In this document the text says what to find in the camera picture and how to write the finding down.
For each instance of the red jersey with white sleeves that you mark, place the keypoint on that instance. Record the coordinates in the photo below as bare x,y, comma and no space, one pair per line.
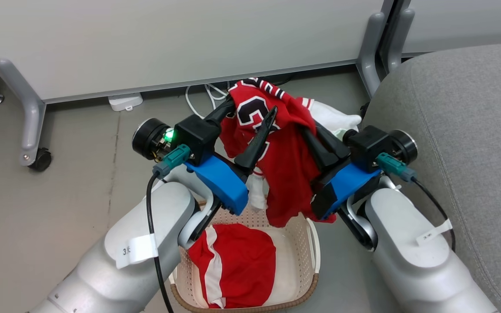
285,161

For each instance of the wide white partition panel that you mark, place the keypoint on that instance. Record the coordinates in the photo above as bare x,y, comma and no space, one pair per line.
146,34

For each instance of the black castor wheel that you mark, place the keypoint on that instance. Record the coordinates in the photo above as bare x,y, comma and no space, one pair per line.
41,160

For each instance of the grey fabric sofa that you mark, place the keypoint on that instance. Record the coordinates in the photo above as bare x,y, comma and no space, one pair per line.
472,130

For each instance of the narrow white partition panel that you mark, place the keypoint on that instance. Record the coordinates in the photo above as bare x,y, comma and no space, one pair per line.
472,21

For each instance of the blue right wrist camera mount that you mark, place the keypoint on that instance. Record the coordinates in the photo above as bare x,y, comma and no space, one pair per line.
346,187

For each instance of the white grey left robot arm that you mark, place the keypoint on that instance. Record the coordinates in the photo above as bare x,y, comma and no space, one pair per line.
146,243

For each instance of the red shorts with white stripes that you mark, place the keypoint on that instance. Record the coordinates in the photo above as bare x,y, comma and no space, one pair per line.
242,265

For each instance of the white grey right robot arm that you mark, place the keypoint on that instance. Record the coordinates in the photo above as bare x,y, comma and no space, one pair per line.
407,261

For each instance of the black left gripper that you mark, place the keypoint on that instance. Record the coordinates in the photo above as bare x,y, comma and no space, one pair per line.
196,134

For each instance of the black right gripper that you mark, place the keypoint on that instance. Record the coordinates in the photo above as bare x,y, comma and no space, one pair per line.
372,145

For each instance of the white power adapter box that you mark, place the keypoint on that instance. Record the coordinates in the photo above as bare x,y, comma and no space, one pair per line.
125,102

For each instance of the cream perforated laundry basket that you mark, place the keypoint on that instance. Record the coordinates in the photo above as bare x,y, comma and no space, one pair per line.
296,265

